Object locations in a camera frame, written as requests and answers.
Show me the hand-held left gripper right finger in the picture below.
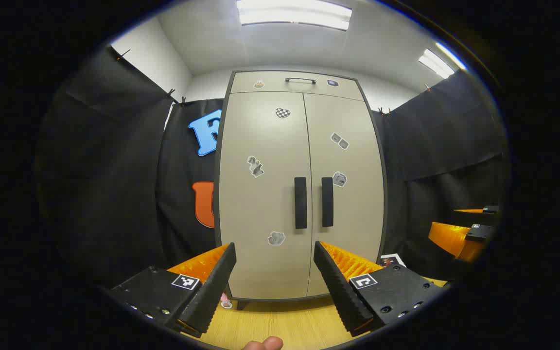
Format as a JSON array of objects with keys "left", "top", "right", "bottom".
[{"left": 313, "top": 240, "right": 448, "bottom": 337}]

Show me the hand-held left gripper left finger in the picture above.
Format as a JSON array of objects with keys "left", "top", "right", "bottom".
[{"left": 107, "top": 242, "right": 237, "bottom": 339}]

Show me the beige shoe cabinet door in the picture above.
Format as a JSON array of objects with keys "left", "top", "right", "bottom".
[
  {"left": 303, "top": 92, "right": 385, "bottom": 297},
  {"left": 218, "top": 91, "right": 313, "bottom": 300}
]

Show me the beige double-door shoe cabinet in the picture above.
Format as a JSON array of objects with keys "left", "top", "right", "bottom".
[{"left": 213, "top": 70, "right": 388, "bottom": 310}]

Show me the narrow ceiling light panel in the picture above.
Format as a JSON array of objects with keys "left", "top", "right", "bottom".
[{"left": 418, "top": 42, "right": 468, "bottom": 80}]

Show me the black backdrop cloth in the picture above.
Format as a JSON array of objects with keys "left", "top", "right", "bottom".
[{"left": 37, "top": 45, "right": 509, "bottom": 292}]

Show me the wide ceiling light panel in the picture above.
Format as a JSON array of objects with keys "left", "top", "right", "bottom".
[{"left": 236, "top": 0, "right": 353, "bottom": 32}]

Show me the black door handle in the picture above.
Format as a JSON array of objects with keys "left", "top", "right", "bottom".
[
  {"left": 294, "top": 177, "right": 308, "bottom": 229},
  {"left": 321, "top": 177, "right": 334, "bottom": 228}
]

